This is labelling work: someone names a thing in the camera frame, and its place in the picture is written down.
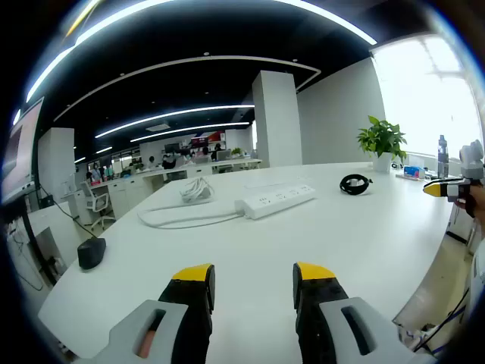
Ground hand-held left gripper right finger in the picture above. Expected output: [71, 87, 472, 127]
[291, 260, 439, 364]

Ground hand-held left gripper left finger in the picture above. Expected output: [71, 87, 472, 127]
[74, 262, 217, 364]

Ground black charger cable coil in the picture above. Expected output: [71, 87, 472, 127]
[339, 173, 374, 196]

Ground white power strip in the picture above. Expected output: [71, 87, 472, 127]
[233, 184, 318, 221]

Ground white desk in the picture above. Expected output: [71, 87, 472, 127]
[37, 161, 468, 361]

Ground curved ceiling light strip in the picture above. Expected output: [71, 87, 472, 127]
[25, 0, 379, 104]

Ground potted green plant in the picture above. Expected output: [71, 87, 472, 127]
[356, 115, 408, 174]

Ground large bright window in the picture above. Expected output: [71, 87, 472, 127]
[369, 33, 483, 157]

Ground person's striped shirt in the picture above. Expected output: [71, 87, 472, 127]
[468, 242, 485, 304]

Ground small black device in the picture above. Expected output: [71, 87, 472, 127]
[77, 237, 108, 271]

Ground white office chair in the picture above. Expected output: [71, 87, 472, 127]
[80, 179, 115, 231]

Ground white square column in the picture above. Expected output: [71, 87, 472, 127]
[251, 70, 304, 168]

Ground short straight ceiling light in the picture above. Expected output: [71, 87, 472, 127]
[130, 121, 252, 143]

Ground large monitor on stand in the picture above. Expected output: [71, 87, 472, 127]
[0, 96, 46, 285]

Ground long straight ceiling light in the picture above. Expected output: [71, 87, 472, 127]
[94, 105, 255, 140]

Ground thin blue cable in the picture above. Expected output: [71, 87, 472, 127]
[411, 288, 471, 353]

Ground red wall banner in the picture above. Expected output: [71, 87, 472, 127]
[190, 130, 227, 149]

